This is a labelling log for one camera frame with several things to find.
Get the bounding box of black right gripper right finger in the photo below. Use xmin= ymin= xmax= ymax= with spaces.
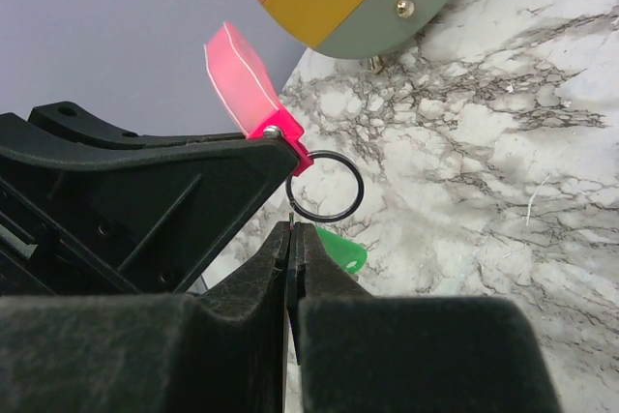
xmin=288 ymin=223 xmax=561 ymax=412

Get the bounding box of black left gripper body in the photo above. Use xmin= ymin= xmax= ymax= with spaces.
xmin=1 ymin=102 xmax=298 ymax=295

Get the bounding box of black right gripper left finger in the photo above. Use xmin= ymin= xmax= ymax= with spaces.
xmin=1 ymin=222 xmax=290 ymax=412

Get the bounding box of green key tag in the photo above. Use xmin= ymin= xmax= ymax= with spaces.
xmin=317 ymin=227 xmax=368 ymax=274

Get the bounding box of black metal key ring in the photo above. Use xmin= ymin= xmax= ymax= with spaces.
xmin=285 ymin=150 xmax=363 ymax=221

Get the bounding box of pink keyring strap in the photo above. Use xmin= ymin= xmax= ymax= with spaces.
xmin=202 ymin=20 xmax=310 ymax=177

